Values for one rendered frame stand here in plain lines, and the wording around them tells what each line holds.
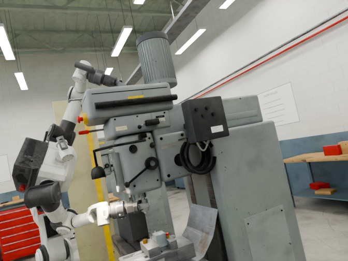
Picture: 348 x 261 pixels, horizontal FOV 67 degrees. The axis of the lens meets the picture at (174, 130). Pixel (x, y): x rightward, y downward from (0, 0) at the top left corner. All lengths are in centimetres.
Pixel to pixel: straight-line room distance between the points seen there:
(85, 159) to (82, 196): 42
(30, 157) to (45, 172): 12
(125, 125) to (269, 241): 104
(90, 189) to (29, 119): 769
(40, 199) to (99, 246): 191
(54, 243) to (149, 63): 125
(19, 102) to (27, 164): 929
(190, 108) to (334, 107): 443
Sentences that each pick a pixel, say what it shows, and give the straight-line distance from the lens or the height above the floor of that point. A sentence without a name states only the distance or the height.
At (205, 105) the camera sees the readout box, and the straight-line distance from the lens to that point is 130.
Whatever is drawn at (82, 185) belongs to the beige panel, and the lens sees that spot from 318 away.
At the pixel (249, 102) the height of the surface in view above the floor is 171.
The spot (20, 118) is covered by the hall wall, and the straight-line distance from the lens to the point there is 1069.
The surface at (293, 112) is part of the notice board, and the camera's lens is 601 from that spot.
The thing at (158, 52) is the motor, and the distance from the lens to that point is 160.
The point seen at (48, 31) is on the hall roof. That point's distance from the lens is 1022.
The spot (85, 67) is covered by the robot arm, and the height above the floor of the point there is 203.
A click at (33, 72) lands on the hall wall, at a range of 1110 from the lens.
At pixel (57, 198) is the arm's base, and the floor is 138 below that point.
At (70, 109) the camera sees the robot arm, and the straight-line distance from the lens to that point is 178.
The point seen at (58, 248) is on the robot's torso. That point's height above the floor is 105.
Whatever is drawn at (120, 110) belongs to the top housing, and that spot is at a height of 176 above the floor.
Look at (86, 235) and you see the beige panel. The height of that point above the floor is 76.
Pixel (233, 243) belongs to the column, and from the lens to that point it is 156.
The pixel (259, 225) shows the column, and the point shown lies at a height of 99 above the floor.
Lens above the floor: 151
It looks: 4 degrees up
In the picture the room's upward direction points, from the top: 12 degrees counter-clockwise
